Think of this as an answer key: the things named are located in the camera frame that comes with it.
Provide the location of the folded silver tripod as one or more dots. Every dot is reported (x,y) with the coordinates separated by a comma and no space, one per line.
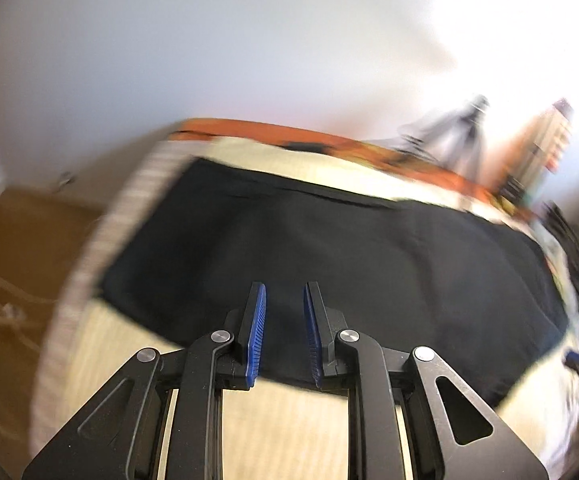
(539,155)

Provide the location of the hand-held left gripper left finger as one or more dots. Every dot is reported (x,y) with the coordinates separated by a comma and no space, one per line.
(255,330)

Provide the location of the orange mattress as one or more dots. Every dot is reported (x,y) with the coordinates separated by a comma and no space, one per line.
(279,132)

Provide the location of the black pants yellow label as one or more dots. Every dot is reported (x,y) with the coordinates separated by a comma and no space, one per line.
(577,255)

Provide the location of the small black tripod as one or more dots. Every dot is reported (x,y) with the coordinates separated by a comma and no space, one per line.
(464,130)

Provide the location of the folded tripod with colourful cloth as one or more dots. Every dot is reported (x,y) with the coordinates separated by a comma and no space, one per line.
(562,130)

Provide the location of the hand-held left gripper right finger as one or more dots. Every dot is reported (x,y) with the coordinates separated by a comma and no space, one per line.
(313,335)

